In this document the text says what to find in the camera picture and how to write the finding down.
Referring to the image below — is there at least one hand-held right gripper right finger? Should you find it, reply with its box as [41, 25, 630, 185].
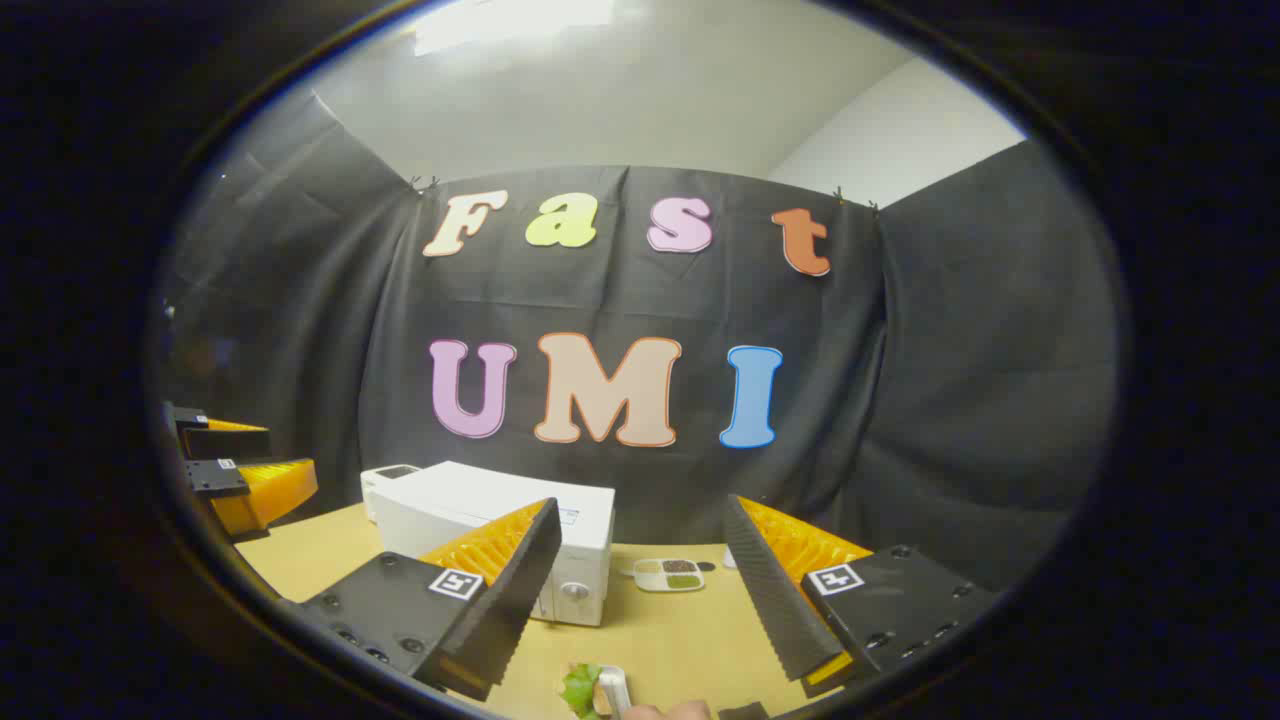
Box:
[722, 494, 1001, 699]

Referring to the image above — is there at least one white microwave oven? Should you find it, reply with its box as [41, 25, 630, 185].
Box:
[372, 461, 616, 628]

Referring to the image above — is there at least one small white tray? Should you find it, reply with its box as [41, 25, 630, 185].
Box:
[597, 667, 633, 719]

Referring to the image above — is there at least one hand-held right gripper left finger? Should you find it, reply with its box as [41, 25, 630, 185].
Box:
[298, 497, 563, 701]

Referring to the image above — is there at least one black backdrop cloth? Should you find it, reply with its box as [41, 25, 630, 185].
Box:
[160, 90, 1119, 591]

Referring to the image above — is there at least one white device with dark screen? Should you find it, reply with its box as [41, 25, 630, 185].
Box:
[360, 464, 423, 523]

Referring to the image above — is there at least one white divided seasoning dish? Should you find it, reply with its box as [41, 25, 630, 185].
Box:
[633, 558, 706, 593]

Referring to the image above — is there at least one sandwich with green lettuce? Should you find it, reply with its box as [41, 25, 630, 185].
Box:
[560, 662, 613, 719]

